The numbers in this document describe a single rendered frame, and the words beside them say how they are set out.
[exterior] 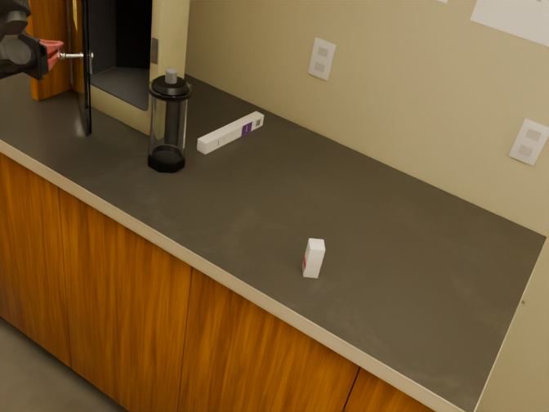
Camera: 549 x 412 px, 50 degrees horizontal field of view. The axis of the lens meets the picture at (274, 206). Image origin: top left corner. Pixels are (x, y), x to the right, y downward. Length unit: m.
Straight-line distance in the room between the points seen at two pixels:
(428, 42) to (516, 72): 0.24
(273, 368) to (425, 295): 0.39
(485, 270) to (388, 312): 0.32
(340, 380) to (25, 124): 1.08
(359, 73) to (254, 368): 0.88
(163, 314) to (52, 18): 0.88
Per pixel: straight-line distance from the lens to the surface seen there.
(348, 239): 1.47
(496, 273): 1.55
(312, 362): 1.37
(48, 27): 1.84
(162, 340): 1.69
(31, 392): 2.28
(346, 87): 1.81
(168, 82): 1.49
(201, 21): 2.05
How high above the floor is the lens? 1.84
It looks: 36 degrees down
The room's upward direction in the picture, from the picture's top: 11 degrees clockwise
